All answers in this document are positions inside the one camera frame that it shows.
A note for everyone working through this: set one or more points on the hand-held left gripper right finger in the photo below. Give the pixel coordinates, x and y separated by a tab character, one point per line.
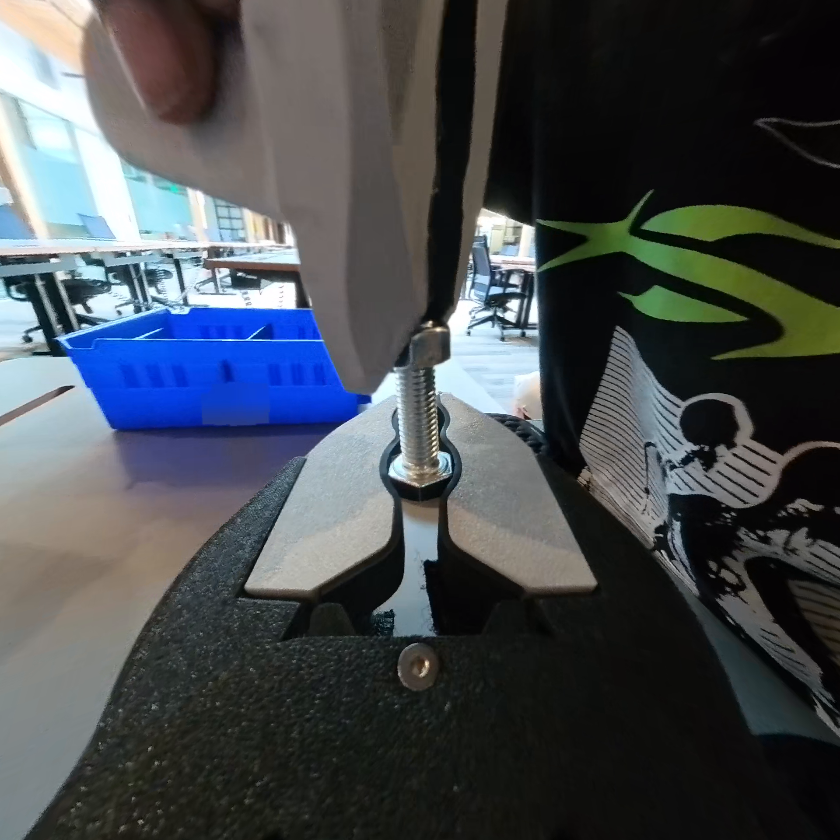
512	518

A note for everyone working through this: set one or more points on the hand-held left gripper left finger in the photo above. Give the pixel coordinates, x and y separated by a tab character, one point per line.
328	518

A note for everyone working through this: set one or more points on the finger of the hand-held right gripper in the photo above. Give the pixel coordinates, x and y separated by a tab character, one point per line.
489	65
328	131

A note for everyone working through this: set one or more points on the silver hex bolt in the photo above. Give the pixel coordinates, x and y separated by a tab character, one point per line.
418	413

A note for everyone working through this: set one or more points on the blue plastic bin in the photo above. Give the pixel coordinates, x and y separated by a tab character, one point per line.
164	394

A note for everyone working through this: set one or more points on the person's right hand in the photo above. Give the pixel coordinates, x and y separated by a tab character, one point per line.
164	59

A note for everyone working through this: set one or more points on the black mesh pad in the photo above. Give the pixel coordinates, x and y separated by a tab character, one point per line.
525	436

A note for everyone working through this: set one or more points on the grey desk with wooden edge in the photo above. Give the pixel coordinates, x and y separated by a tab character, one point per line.
256	262

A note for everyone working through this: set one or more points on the black printed shirt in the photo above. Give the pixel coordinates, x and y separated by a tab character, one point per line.
656	131

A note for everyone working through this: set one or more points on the wooden top desk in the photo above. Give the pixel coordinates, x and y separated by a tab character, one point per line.
518	261

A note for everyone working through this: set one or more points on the black office chair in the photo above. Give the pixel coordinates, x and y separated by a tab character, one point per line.
489	275
82	289

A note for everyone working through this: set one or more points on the long desk row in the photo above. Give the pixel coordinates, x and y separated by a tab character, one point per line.
98	248

